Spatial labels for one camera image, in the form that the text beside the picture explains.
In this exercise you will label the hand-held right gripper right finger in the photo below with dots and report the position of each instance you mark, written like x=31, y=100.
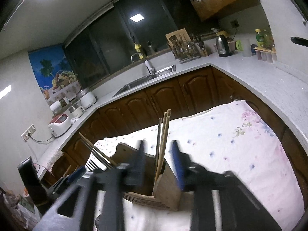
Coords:
x=178, y=166

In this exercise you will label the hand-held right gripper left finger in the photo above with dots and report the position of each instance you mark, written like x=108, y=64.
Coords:
x=140, y=163

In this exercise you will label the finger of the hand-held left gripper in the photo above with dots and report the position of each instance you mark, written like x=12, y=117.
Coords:
x=75, y=174

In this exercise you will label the metal fork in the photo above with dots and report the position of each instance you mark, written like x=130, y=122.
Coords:
x=92, y=164

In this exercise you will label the wooden chopstick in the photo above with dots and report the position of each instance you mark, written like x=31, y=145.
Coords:
x=164, y=134
x=93, y=148
x=159, y=144
x=96, y=155
x=168, y=125

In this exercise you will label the wooden utensil holder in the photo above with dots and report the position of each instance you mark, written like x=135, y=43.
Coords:
x=166, y=192

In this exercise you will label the black rectangular object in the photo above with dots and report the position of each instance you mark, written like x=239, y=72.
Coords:
x=31, y=180

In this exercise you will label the lace cloth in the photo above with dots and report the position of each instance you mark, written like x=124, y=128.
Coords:
x=51, y=160

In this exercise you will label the white and red rice cooker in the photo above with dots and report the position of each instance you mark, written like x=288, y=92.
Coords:
x=60, y=125

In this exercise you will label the white floral cloth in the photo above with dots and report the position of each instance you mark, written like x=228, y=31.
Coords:
x=228, y=154

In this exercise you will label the small white pot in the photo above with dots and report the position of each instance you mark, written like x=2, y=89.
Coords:
x=76, y=110

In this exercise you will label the white pot with lid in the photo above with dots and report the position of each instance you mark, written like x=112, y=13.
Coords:
x=87, y=98

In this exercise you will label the brown wooden base cabinets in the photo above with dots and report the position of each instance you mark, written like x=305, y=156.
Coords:
x=197, y=89

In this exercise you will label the steel sink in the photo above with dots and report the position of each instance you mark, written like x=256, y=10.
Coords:
x=144, y=80

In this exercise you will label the white tap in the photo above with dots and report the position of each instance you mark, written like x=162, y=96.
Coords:
x=149, y=66

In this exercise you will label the chrome faucet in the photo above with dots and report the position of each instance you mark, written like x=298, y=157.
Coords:
x=137, y=56

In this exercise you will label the metal utensil rack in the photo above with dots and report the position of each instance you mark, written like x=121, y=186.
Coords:
x=187, y=50

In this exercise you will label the dark window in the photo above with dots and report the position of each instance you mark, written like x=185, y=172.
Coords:
x=108, y=41

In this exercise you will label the steel electric kettle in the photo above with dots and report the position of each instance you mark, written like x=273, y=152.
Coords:
x=223, y=45

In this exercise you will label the wooden cutting board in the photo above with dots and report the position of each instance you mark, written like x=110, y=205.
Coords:
x=176, y=35

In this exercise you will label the white plastic container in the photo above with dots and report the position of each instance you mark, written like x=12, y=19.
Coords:
x=246, y=48

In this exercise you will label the row of spice jars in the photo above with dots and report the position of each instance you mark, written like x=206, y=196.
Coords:
x=266, y=55

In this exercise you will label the yellow oil bottle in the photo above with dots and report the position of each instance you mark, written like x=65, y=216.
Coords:
x=259, y=38
x=269, y=38

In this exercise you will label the wall outlet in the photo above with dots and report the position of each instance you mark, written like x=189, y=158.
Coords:
x=28, y=132

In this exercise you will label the wall poster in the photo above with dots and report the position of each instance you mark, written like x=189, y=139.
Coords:
x=53, y=77

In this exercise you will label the wall socket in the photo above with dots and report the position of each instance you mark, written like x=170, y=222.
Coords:
x=235, y=23

